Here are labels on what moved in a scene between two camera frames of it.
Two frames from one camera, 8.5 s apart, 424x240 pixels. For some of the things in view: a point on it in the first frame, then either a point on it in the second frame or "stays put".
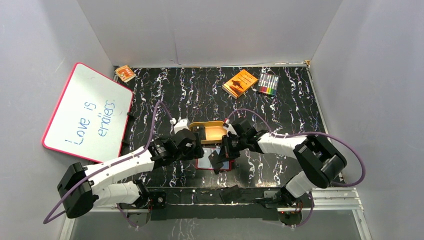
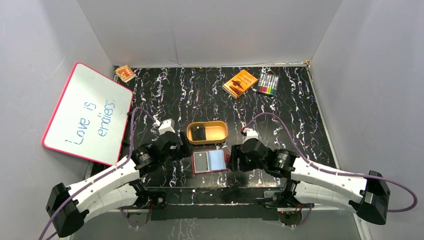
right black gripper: x=226 y=153 to x=236 y=153
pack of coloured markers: x=268 y=84 stays put
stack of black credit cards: x=201 y=130 stays put
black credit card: x=216 y=164 to x=201 y=161
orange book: x=240 y=83 stays put
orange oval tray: x=214 y=131 stays put
